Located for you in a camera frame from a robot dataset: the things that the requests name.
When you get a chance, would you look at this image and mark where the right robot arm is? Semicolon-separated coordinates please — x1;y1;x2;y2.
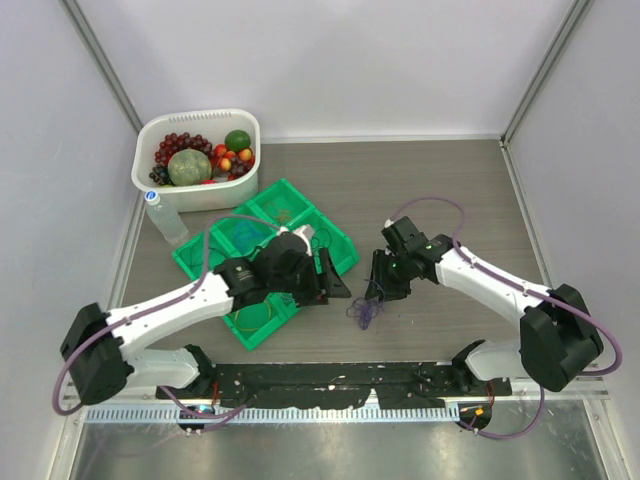
365;217;604;395

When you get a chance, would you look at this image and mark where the yellow thin cable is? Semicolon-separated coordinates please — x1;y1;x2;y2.
232;299;274;332

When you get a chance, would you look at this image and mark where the green melon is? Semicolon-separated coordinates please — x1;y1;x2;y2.
167;149;212;187

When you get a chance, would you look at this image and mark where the red grape bunch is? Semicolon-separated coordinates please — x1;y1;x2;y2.
154;132;214;166

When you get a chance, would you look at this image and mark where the white plastic basket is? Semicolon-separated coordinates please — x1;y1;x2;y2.
131;109;260;212

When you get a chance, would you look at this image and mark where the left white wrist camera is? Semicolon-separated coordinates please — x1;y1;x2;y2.
277;224;315;256

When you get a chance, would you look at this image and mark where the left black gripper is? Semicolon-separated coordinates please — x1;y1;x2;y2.
270;247;350;307

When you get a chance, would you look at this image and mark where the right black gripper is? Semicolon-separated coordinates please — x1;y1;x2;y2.
365;249;414;303

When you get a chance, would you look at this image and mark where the dark grape bunch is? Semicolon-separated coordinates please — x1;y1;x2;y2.
149;164;173;186

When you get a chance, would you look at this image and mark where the clear water bottle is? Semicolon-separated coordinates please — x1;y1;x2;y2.
144;190;189;248

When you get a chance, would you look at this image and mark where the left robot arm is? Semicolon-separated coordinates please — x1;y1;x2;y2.
60;228;351;406

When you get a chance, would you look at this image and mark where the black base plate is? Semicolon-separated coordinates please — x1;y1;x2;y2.
172;362;512;410

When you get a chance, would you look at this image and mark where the red yellow cherries bunch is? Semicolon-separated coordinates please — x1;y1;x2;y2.
208;144;256;182

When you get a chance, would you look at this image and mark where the white slotted cable duct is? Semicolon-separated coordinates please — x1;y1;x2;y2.
84;402;460;425

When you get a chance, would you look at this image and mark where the green compartment tray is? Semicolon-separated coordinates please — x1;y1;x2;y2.
171;177;361;352

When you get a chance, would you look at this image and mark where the green lime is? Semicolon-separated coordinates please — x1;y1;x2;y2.
224;129;251;152

